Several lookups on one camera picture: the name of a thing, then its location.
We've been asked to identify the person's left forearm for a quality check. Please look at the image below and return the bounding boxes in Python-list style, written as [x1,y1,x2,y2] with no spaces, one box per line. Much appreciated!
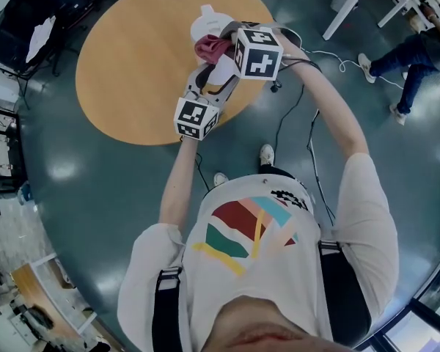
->
[157,137,201,230]

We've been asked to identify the white kettle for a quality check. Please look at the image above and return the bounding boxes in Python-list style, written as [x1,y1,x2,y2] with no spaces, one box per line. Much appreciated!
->
[189,4,243,87]

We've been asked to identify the thin black cable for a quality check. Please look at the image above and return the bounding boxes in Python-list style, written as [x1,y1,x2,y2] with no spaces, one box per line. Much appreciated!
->
[195,152,210,192]

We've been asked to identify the black metal frame cart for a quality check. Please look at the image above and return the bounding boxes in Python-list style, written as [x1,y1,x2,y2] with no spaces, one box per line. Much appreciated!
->
[0,100,26,183]

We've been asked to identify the black shoulder strap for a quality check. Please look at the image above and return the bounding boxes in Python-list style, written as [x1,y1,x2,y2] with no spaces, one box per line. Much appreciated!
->
[318,241,372,344]
[152,266,184,352]

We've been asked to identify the white printed t-shirt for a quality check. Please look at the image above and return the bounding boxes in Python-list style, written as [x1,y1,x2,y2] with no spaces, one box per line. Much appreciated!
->
[117,153,400,352]

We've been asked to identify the white rag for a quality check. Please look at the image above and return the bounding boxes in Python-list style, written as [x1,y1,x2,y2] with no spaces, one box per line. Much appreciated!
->
[24,15,58,64]

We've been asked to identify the black storage crate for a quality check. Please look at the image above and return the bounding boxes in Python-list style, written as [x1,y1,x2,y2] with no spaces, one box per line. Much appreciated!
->
[0,0,59,75]

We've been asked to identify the person's right white shoe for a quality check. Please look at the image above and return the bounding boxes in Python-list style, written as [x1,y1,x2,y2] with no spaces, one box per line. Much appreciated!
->
[259,144,276,167]

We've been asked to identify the person's head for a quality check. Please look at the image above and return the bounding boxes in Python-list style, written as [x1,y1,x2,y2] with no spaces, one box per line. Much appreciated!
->
[205,294,356,352]

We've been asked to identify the pink cloth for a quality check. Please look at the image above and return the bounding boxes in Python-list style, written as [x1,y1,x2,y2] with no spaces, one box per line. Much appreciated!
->
[194,34,232,66]

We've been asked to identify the white floor cable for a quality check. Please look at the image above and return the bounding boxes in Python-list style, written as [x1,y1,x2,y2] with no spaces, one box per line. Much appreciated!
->
[284,49,406,91]

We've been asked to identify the black striped trousers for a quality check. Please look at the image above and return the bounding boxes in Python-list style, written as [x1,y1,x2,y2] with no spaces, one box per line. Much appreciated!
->
[258,163,305,188]

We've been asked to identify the wooden cabinet with white frame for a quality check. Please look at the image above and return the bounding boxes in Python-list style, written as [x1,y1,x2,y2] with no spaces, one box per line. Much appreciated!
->
[9,253,98,335]

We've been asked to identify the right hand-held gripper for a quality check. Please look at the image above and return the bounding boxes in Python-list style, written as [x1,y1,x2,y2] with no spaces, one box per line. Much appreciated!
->
[219,20,285,82]

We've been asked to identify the black wrist band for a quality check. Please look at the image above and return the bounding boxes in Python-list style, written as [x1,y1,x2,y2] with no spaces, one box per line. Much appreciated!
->
[282,51,322,73]

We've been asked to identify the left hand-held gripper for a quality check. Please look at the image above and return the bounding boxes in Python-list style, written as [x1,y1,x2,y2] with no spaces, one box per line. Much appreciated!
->
[173,63,242,142]

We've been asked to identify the person's right forearm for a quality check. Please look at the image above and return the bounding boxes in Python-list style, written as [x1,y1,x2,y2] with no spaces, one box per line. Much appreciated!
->
[278,31,370,161]

